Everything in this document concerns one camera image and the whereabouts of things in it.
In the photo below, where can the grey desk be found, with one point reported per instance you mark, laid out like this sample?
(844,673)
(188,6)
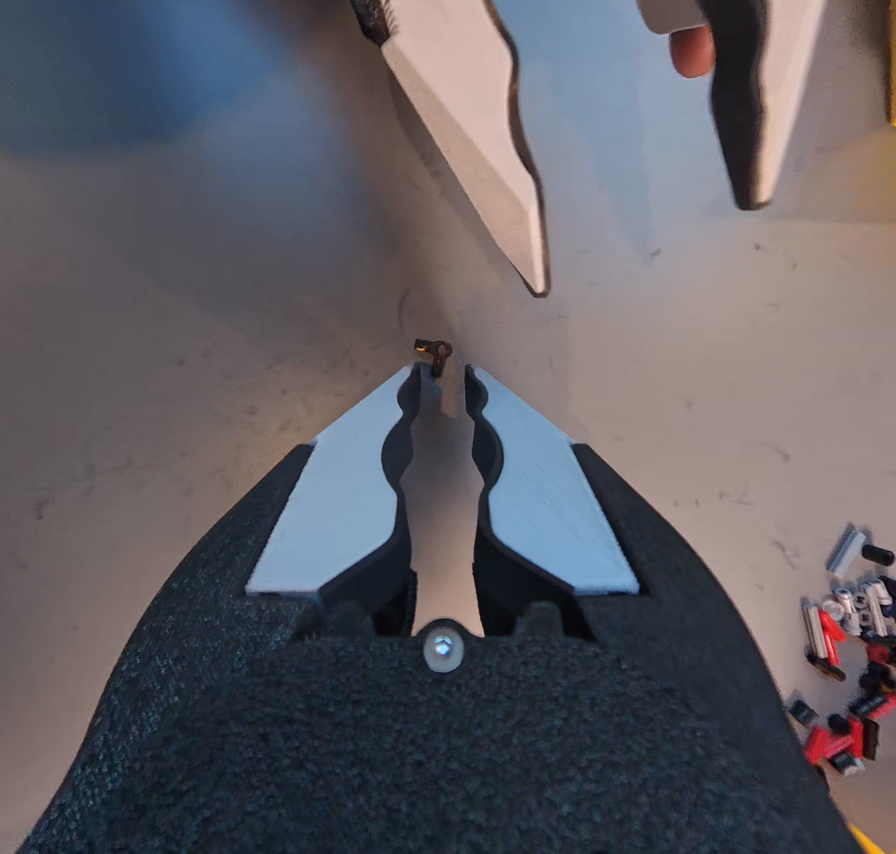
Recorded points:
(210,308)

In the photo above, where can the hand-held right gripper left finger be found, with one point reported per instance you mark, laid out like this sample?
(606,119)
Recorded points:
(329,511)

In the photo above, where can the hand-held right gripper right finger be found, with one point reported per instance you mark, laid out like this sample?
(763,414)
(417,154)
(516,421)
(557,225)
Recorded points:
(553,511)

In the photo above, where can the pile of loose building pieces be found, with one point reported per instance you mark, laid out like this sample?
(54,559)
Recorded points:
(840,658)

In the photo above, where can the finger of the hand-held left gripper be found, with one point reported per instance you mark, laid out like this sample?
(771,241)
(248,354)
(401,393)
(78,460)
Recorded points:
(455,98)
(798,42)

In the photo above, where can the black angled connector piece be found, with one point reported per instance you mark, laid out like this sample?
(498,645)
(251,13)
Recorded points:
(437,353)

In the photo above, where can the person's left hand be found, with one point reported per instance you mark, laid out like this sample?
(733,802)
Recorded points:
(693,52)

